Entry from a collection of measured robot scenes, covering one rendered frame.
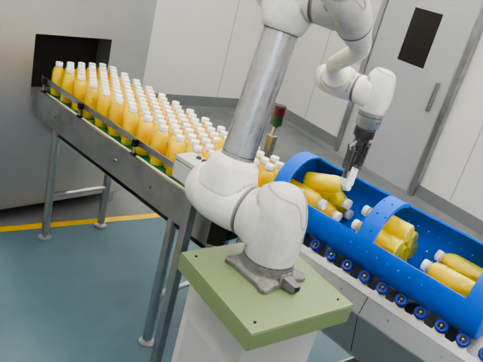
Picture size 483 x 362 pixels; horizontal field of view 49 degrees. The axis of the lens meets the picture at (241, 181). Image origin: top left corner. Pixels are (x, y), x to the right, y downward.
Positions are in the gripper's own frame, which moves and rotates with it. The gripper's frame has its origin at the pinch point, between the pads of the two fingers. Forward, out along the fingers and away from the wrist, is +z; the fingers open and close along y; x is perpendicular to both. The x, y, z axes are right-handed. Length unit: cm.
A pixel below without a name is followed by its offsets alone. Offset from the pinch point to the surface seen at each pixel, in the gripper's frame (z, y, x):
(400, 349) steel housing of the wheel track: 41, -13, -46
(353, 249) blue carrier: 18.2, -13.0, -17.6
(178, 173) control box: 20, -33, 55
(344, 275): 30.3, -10.8, -17.0
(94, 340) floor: 123, -41, 81
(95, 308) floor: 123, -28, 101
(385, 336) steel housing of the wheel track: 40, -13, -40
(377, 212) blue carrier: 3.0, -8.9, -19.4
